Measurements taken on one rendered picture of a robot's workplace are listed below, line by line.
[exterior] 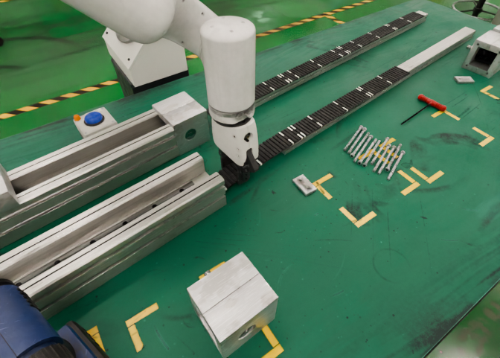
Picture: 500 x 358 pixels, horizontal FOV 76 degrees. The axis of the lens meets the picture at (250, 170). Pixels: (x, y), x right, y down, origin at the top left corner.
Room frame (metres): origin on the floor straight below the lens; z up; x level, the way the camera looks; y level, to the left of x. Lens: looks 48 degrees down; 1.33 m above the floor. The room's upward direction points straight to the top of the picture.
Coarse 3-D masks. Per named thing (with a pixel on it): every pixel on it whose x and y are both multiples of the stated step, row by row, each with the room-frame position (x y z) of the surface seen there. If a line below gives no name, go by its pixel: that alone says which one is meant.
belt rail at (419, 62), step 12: (456, 36) 1.11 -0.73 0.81; (468, 36) 1.13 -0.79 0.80; (432, 48) 1.02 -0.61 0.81; (444, 48) 1.02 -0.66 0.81; (408, 60) 0.95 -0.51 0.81; (420, 60) 0.95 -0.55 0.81; (432, 60) 0.98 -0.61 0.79; (396, 84) 0.85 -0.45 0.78; (372, 96) 0.78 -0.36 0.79; (336, 120) 0.67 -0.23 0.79; (312, 132) 0.61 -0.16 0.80; (300, 144) 0.58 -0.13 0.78
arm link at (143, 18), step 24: (72, 0) 0.39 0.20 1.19; (96, 0) 0.39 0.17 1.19; (120, 0) 0.39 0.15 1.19; (144, 0) 0.41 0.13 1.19; (168, 0) 0.43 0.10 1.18; (192, 0) 0.53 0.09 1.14; (120, 24) 0.40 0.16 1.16; (144, 24) 0.40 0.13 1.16; (168, 24) 0.42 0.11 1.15; (192, 24) 0.53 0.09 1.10; (192, 48) 0.54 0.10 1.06
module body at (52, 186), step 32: (128, 128) 0.55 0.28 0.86; (160, 128) 0.55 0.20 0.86; (64, 160) 0.46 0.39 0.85; (96, 160) 0.45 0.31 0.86; (128, 160) 0.47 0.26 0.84; (160, 160) 0.52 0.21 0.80; (32, 192) 0.37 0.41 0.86; (64, 192) 0.39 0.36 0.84; (96, 192) 0.42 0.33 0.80; (0, 224) 0.31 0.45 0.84; (32, 224) 0.34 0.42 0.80
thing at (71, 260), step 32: (192, 160) 0.45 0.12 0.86; (128, 192) 0.37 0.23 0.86; (160, 192) 0.39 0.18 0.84; (192, 192) 0.37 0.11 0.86; (224, 192) 0.40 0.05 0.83; (64, 224) 0.30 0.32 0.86; (96, 224) 0.31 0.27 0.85; (128, 224) 0.30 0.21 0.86; (160, 224) 0.32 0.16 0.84; (192, 224) 0.35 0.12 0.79; (0, 256) 0.24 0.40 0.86; (32, 256) 0.24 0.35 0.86; (64, 256) 0.25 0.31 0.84; (96, 256) 0.24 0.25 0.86; (128, 256) 0.27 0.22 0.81; (32, 288) 0.19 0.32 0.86; (64, 288) 0.20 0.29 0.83
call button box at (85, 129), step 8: (88, 112) 0.64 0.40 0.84; (104, 112) 0.64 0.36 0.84; (80, 120) 0.61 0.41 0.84; (104, 120) 0.61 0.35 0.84; (112, 120) 0.61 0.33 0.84; (80, 128) 0.58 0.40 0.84; (88, 128) 0.58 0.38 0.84; (96, 128) 0.58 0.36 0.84; (104, 128) 0.58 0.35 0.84; (88, 136) 0.56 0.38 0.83
